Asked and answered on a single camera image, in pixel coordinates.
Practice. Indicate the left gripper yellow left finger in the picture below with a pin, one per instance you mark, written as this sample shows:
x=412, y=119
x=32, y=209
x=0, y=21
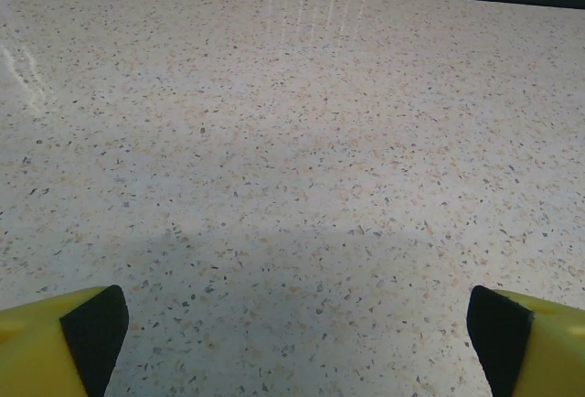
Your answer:
x=36, y=351

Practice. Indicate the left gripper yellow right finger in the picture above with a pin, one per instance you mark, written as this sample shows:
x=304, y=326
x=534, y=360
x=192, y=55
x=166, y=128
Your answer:
x=548, y=356

